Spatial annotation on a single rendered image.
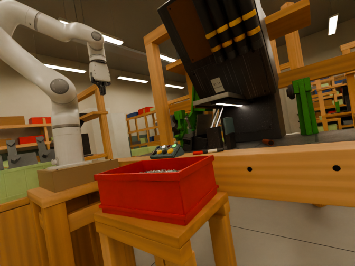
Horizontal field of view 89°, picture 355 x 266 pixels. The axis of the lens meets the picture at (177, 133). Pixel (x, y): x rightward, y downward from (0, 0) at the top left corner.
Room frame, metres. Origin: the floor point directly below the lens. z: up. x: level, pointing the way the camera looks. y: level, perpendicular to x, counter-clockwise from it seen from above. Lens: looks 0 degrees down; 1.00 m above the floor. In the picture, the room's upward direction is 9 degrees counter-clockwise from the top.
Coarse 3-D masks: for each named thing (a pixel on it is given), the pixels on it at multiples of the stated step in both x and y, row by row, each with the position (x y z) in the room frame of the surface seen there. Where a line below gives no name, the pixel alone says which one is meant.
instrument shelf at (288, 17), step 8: (304, 0) 0.85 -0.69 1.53; (288, 8) 0.88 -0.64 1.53; (296, 8) 0.87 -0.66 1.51; (304, 8) 0.86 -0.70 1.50; (272, 16) 0.93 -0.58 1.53; (280, 16) 0.91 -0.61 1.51; (288, 16) 0.91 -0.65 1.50; (296, 16) 0.92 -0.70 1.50; (304, 16) 0.93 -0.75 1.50; (272, 24) 0.96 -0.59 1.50; (280, 24) 0.97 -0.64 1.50; (288, 24) 0.99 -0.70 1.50; (296, 24) 1.00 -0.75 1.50; (304, 24) 1.01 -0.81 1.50; (272, 32) 1.05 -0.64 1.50; (280, 32) 1.06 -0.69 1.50; (288, 32) 1.08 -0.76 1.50; (168, 64) 1.37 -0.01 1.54; (176, 64) 1.32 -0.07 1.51; (176, 72) 1.47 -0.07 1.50; (184, 72) 1.50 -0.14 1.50
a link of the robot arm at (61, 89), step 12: (0, 36) 0.76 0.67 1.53; (0, 48) 0.77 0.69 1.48; (12, 48) 0.79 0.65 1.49; (12, 60) 0.79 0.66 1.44; (24, 60) 0.80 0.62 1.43; (36, 60) 0.83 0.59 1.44; (24, 72) 0.81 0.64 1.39; (36, 72) 0.80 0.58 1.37; (48, 72) 0.81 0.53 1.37; (36, 84) 0.80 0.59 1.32; (48, 84) 0.79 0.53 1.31; (60, 84) 0.80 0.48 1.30; (72, 84) 0.84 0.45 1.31; (60, 96) 0.81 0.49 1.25; (72, 96) 0.85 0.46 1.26
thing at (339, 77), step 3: (336, 75) 7.98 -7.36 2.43; (339, 75) 7.91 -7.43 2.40; (342, 75) 7.85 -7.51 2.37; (354, 75) 7.62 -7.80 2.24; (336, 78) 7.99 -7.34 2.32; (339, 78) 7.92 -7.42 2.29; (342, 78) 7.86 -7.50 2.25; (345, 78) 7.80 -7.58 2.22; (354, 78) 7.63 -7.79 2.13; (327, 81) 8.19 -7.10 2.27; (330, 81) 8.12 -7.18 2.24; (315, 84) 8.46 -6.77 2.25; (330, 84) 8.13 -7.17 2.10; (339, 87) 7.95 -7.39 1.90; (336, 90) 8.03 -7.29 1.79; (339, 90) 7.96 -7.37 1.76; (339, 93) 7.97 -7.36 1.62; (324, 96) 8.30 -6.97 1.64; (339, 96) 7.98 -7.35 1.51; (342, 96) 7.92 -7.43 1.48; (324, 99) 8.31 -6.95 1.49; (327, 99) 8.25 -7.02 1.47
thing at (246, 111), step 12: (264, 96) 0.91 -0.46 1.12; (276, 96) 0.92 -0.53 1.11; (228, 108) 1.03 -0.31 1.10; (240, 108) 0.99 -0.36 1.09; (252, 108) 0.95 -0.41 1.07; (264, 108) 0.91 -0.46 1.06; (276, 108) 0.89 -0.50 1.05; (240, 120) 0.99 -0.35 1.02; (252, 120) 0.96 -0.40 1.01; (264, 120) 0.92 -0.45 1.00; (276, 120) 0.89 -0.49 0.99; (240, 132) 1.00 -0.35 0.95; (252, 132) 0.96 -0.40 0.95; (264, 132) 0.93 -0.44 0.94; (276, 132) 0.89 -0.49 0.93
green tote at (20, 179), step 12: (12, 168) 0.98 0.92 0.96; (24, 168) 1.02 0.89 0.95; (36, 168) 1.06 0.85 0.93; (0, 180) 0.95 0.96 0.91; (12, 180) 0.98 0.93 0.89; (24, 180) 1.02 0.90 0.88; (36, 180) 1.06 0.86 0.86; (0, 192) 0.94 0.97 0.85; (12, 192) 0.98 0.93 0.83; (24, 192) 1.01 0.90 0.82
